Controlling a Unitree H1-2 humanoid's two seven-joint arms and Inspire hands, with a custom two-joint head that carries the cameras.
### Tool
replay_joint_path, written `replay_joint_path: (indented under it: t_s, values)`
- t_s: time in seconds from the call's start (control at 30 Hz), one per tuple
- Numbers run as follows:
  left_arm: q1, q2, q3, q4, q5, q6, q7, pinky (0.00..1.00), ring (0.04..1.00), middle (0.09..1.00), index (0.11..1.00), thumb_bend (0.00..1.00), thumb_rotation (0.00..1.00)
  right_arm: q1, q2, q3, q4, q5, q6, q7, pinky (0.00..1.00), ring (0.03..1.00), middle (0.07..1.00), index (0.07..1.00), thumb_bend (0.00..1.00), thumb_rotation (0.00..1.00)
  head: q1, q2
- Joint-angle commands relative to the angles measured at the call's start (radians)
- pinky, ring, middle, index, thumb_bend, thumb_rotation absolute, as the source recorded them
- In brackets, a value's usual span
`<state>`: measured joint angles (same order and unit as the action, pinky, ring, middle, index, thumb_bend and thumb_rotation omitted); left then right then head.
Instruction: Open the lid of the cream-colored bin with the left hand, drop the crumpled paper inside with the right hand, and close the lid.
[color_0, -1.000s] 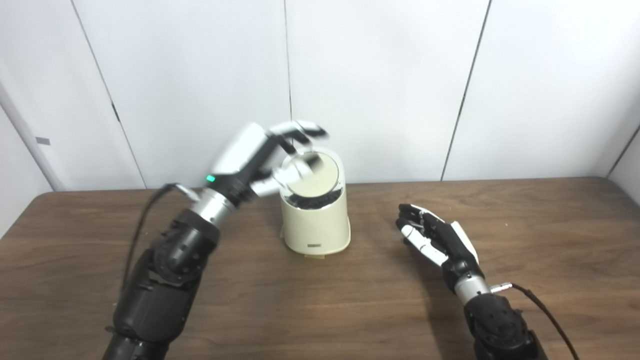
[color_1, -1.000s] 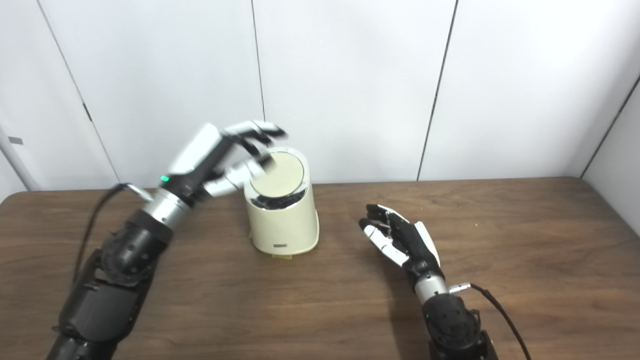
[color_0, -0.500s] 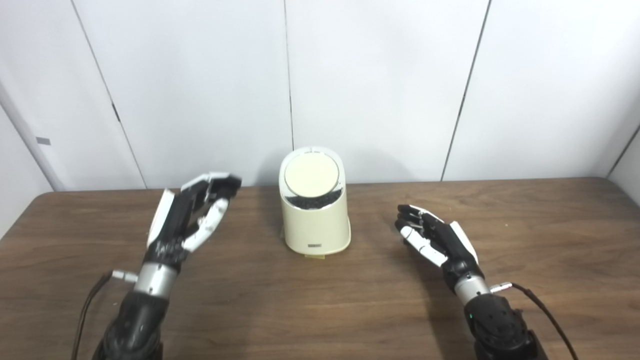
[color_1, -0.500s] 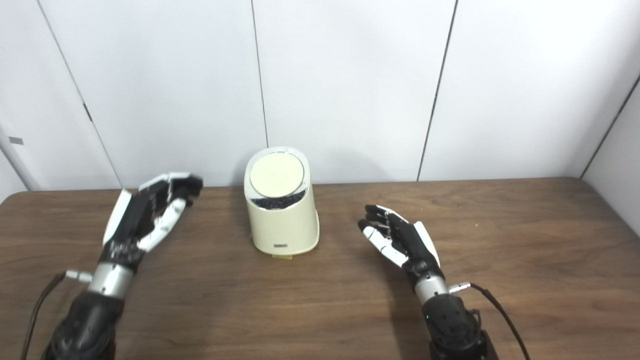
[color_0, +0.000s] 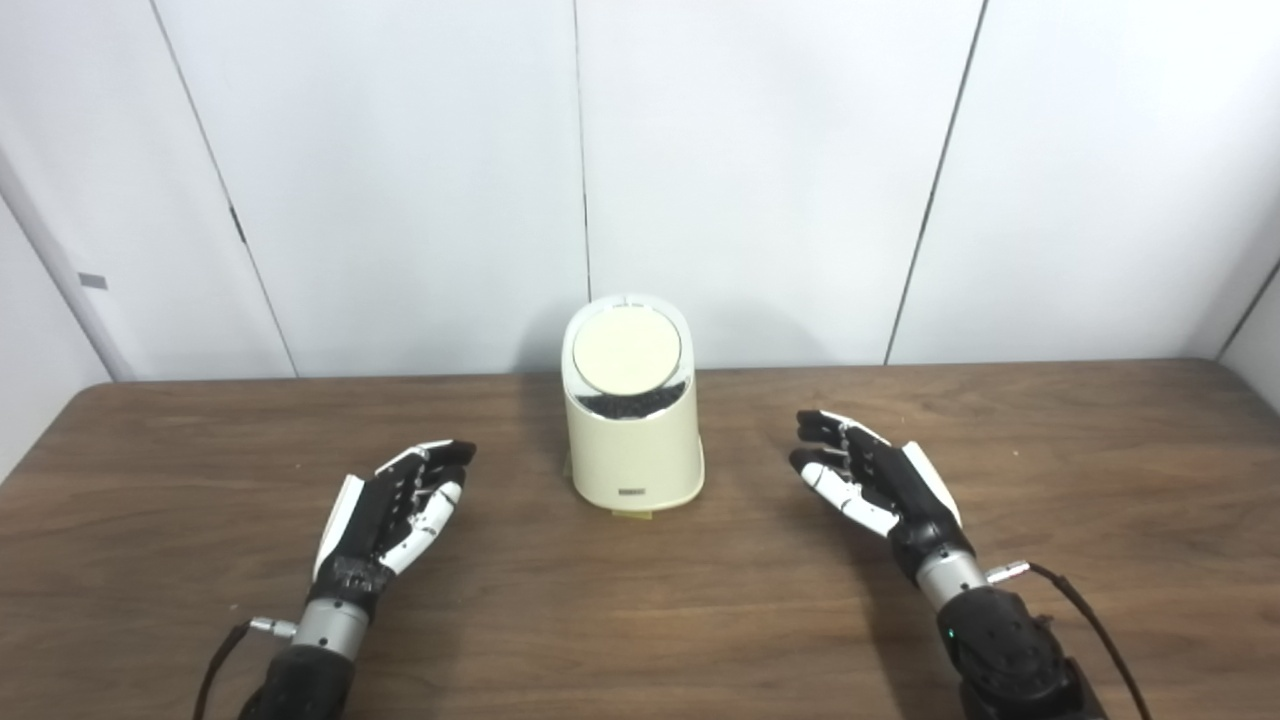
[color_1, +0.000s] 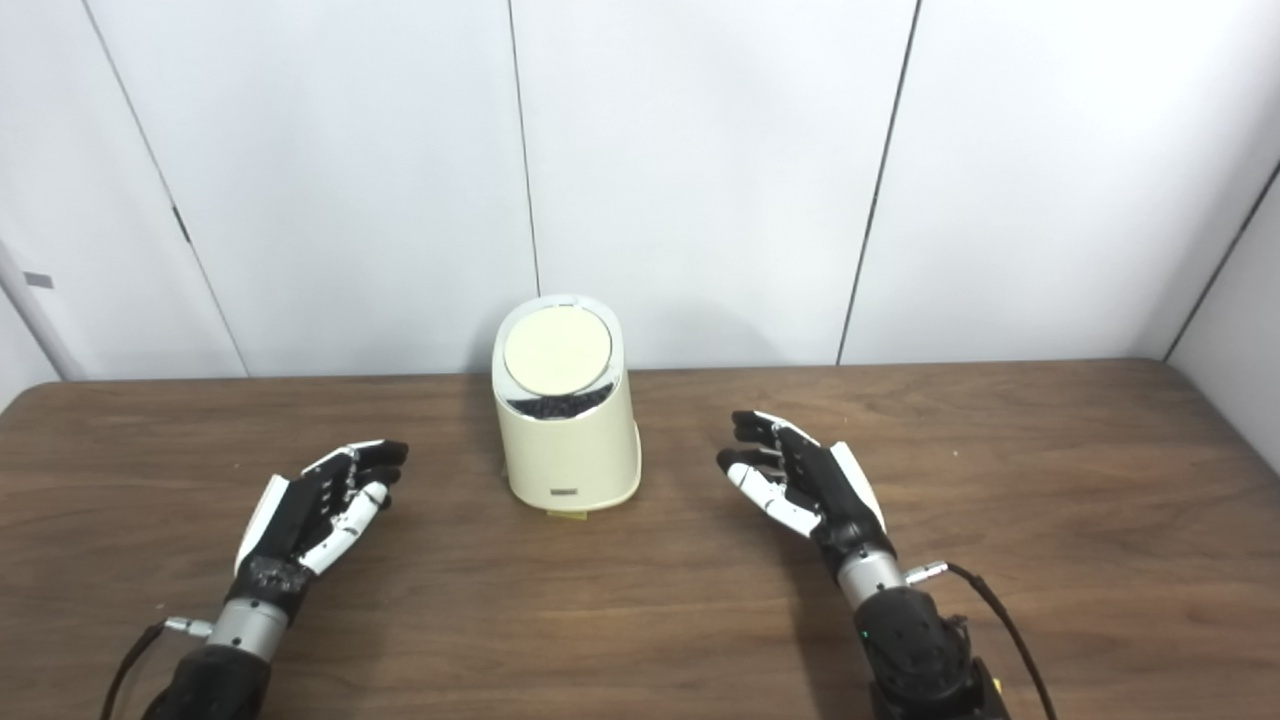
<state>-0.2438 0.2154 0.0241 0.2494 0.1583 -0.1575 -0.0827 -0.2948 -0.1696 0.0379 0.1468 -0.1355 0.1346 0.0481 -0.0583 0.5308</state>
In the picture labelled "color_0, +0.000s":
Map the cream-colored bin body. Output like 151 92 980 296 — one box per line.
561 294 706 514

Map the round cream bin lid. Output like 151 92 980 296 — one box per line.
571 306 683 395

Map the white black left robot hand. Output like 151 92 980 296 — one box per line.
308 438 478 621

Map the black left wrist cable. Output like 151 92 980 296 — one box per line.
192 618 299 720

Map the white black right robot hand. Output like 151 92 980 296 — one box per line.
789 409 976 586

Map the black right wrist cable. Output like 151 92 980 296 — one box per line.
988 562 1151 720

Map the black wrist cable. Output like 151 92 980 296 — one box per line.
192 618 299 720
988 562 1151 720

